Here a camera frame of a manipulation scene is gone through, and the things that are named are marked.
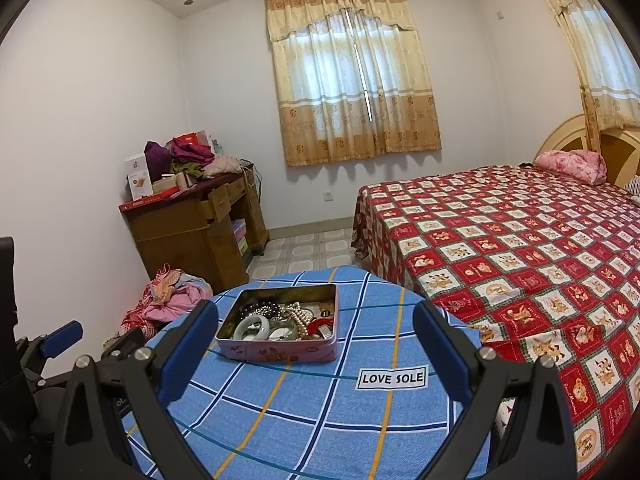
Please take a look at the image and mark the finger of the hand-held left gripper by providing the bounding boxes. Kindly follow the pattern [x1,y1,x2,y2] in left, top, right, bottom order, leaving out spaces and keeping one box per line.
[17,322,84,386]
[101,327,146,361]

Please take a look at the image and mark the small beige box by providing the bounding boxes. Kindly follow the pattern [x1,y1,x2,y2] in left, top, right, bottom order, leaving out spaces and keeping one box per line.
[152,172,191,194]

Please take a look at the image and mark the clear plastic drawer box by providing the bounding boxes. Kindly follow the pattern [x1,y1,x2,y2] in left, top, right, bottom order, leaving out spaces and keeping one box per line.
[231,219,249,261]

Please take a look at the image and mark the pink metal tin box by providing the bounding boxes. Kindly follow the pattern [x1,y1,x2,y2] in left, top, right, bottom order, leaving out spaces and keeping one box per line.
[215,283,340,363]

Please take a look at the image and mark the pink floral pillow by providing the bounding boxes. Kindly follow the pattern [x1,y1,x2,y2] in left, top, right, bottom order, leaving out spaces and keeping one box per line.
[532,149,608,184]

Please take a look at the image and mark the purple cloth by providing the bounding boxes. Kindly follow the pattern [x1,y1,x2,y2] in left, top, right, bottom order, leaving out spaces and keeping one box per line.
[145,141,173,181]

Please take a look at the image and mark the cream wooden headboard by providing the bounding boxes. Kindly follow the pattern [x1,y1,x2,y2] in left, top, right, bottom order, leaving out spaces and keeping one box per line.
[535,114,640,189]

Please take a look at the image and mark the black bead bracelet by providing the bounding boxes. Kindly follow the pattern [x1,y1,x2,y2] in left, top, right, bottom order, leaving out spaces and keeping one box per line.
[244,301,282,319]

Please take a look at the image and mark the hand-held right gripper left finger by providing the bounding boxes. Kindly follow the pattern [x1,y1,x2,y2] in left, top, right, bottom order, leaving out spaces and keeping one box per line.
[50,300,219,480]

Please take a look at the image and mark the thin cable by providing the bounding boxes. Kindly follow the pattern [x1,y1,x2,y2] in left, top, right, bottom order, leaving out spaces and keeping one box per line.
[242,160,261,196]

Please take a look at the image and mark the brown wooden desk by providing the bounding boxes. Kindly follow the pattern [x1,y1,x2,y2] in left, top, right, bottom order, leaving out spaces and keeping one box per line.
[119,167,268,293]

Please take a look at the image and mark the flat red box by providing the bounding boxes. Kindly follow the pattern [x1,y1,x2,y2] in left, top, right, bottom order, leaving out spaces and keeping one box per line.
[119,187,180,211]

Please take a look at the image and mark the blue plaid cloth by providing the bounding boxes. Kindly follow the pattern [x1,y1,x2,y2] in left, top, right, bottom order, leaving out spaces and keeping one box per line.
[120,265,493,480]

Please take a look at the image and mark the pearl necklace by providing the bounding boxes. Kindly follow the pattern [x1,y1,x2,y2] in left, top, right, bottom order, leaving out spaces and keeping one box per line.
[284,302,314,339]

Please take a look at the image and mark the pale jade bangle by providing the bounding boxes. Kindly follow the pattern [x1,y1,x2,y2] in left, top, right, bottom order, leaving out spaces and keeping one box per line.
[234,312,271,341]

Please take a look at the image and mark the white cardboard box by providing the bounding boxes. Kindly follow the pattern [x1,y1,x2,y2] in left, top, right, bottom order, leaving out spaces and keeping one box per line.
[125,154,155,200]

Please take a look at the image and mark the pile of clothes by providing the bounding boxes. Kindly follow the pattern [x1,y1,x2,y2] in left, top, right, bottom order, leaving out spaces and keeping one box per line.
[120,265,213,337]

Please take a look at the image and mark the narrow beige floral curtain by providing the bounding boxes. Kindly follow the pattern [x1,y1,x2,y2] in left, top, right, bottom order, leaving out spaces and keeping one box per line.
[525,0,640,153]

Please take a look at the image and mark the red and white box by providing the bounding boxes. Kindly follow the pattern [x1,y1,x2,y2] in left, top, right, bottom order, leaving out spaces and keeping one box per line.
[172,130,211,147]

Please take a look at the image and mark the bed with red patterned cover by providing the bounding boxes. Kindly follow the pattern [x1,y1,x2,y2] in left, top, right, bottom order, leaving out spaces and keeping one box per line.
[350,165,640,480]

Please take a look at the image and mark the pink quilted jacket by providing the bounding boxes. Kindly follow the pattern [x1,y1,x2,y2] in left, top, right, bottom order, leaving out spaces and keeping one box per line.
[202,155,243,177]

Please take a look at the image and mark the wide beige floral curtain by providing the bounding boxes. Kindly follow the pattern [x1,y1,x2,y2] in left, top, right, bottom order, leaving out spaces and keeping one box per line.
[264,0,443,168]

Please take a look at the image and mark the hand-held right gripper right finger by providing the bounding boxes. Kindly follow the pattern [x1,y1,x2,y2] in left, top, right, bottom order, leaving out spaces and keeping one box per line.
[412,300,581,480]

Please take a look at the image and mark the magenta clothes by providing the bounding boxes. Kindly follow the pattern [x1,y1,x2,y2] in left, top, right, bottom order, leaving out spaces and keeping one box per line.
[167,137,213,165]

